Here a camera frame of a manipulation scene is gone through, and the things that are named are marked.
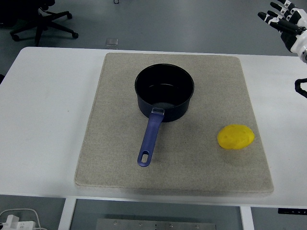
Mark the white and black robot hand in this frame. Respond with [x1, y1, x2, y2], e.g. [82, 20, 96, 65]
[258, 0, 307, 53]

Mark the yellow potato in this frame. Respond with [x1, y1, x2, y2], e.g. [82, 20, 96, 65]
[217, 124, 255, 150]

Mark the black table control panel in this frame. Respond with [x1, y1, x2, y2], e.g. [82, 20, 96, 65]
[278, 208, 307, 215]

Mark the white table leg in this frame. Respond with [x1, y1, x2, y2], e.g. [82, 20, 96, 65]
[58, 198, 77, 230]
[239, 206, 255, 230]

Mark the beige rectangular mat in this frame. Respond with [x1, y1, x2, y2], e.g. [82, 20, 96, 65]
[74, 52, 274, 194]

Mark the grey metal plate with screws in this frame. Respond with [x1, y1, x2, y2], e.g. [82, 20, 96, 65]
[95, 218, 216, 230]

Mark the black office chair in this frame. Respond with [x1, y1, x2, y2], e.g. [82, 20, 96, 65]
[0, 0, 79, 47]

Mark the white power adapter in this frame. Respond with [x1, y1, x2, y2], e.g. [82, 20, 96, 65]
[0, 214, 36, 230]

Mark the blue pot with handle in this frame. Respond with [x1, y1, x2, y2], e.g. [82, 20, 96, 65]
[134, 63, 195, 167]

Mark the white power cable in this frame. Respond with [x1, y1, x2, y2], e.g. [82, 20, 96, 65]
[0, 208, 46, 230]

